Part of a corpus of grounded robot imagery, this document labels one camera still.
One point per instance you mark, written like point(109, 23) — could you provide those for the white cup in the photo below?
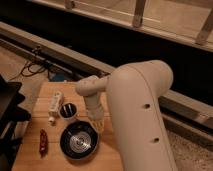
point(68, 112)

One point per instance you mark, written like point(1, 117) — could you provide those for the black chair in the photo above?
point(10, 115)

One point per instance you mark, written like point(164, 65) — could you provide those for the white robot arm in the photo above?
point(132, 93)

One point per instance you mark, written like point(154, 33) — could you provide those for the white tube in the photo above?
point(54, 106)

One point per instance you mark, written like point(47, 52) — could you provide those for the blue object on floor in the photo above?
point(57, 78)

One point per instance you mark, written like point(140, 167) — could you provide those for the dark ceramic bowl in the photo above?
point(79, 140)

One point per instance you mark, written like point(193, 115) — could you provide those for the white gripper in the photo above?
point(96, 114)

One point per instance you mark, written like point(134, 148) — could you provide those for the red pocket knife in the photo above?
point(43, 142)

